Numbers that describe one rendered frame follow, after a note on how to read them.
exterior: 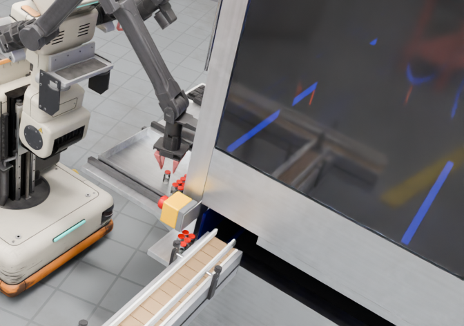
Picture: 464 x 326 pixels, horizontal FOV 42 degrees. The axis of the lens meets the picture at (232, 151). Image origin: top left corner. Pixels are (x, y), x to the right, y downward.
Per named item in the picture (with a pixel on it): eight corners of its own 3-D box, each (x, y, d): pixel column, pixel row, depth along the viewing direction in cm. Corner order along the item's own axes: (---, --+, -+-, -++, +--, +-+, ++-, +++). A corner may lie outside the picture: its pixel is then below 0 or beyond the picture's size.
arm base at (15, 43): (21, 21, 201) (-8, 28, 192) (36, 14, 196) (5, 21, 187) (32, 45, 203) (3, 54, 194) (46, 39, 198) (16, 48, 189)
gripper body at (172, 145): (181, 160, 188) (184, 141, 184) (152, 150, 190) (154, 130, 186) (188, 150, 193) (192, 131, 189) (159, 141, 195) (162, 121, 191)
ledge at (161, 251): (210, 255, 178) (212, 250, 177) (186, 279, 168) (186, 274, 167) (173, 232, 183) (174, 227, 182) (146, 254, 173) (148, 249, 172)
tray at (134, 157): (222, 177, 208) (224, 169, 206) (178, 211, 188) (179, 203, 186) (146, 135, 220) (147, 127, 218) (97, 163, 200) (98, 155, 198)
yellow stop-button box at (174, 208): (193, 220, 174) (198, 202, 170) (179, 233, 169) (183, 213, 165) (172, 208, 177) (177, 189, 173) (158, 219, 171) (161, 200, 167)
